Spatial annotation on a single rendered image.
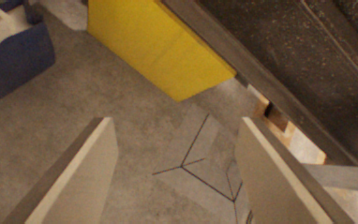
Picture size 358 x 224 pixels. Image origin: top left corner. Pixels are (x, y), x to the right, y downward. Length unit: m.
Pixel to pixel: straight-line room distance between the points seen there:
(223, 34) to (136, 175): 0.62
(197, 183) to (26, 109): 0.73
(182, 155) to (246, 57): 0.50
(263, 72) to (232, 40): 0.14
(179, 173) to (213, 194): 0.20
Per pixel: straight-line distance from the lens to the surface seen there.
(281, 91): 0.75
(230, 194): 1.11
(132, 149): 0.89
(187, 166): 0.96
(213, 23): 0.65
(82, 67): 0.92
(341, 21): 0.54
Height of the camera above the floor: 0.86
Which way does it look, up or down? 63 degrees down
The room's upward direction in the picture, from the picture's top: 70 degrees clockwise
